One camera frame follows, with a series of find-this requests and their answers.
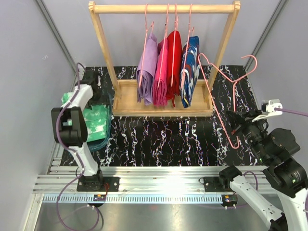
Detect transparent blue plastic bin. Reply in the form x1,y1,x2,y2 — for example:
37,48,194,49
84,93,113,152

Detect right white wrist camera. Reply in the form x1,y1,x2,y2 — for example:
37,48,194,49
252,99,282,122

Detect wooden clothes rack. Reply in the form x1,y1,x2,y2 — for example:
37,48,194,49
89,1,241,116

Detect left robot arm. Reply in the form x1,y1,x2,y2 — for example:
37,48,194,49
51,68,109,192

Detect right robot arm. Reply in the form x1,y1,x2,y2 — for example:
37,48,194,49
219,110,308,231

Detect pink hanger with red trousers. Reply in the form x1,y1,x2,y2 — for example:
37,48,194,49
171,3,178,86

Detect blue patterned trousers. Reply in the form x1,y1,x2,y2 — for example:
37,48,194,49
179,36,201,108

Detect pink hanger with blue trousers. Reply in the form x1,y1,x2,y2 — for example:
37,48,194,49
180,3,193,89

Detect lilac folded trousers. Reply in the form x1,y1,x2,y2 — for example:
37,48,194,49
136,32,158,105

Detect green white trousers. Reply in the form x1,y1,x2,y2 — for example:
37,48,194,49
52,86,110,147

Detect pink folded trousers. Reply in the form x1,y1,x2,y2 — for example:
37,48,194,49
152,39,168,106

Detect pink wire hanger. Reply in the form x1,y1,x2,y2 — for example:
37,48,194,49
197,53,257,150

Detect pink hanger with lilac trousers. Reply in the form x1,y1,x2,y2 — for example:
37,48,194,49
139,3,155,87

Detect black marble pattern mat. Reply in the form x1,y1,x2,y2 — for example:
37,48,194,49
92,65,257,167

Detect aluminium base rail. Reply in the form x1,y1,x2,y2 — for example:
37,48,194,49
33,158,224,204

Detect red folded trousers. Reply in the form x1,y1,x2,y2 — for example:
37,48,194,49
166,30,182,107

